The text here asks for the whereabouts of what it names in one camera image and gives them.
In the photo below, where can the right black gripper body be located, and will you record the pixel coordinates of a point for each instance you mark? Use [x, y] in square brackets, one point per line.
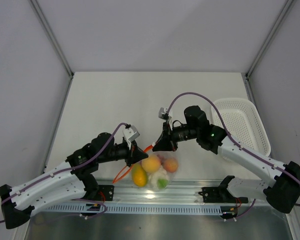
[175, 136]

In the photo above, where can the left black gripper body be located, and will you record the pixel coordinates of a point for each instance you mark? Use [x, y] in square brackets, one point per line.
[128, 156]

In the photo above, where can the red grape bunch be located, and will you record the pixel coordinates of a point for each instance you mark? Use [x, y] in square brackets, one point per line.
[162, 158]

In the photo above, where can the orange fruit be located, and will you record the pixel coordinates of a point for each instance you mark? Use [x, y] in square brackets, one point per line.
[151, 164]

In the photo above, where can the yellow green mango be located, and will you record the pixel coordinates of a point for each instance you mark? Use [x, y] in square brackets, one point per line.
[139, 176]

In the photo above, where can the peach fruit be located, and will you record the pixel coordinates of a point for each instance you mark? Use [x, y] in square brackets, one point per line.
[171, 165]

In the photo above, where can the clear zip top bag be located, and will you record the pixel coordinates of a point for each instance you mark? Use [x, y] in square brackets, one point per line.
[126, 171]

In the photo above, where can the white cauliflower with leaves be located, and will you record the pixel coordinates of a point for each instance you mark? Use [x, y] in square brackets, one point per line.
[158, 180]

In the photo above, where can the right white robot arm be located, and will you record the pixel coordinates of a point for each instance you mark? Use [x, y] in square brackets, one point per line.
[278, 184]

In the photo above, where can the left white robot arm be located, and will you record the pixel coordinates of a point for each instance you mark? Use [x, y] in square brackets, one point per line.
[72, 179]

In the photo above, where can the white perforated plastic basket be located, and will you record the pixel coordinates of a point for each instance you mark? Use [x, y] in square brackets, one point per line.
[242, 120]

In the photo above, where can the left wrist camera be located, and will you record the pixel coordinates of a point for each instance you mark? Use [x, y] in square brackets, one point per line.
[130, 134]

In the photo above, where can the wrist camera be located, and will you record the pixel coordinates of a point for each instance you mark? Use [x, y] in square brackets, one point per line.
[130, 134]
[164, 115]

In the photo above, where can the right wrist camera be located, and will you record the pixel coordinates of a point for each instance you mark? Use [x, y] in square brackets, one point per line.
[164, 115]

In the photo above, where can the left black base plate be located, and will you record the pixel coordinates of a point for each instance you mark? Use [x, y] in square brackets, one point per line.
[101, 193]

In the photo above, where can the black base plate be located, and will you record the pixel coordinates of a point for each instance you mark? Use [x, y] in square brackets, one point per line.
[101, 193]
[220, 195]

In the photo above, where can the aluminium mounting rail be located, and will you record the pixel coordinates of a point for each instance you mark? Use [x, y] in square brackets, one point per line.
[181, 192]

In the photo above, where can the slotted white cable duct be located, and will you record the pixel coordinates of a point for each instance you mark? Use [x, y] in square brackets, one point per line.
[124, 208]

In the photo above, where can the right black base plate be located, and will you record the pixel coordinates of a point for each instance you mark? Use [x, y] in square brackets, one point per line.
[220, 195]

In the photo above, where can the left aluminium frame post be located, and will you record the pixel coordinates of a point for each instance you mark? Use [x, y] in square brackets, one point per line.
[35, 5]

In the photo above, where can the aluminium frame post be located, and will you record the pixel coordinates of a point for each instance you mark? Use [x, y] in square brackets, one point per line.
[35, 5]
[270, 37]

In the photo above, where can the right aluminium frame post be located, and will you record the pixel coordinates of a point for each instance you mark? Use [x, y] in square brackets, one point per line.
[270, 37]

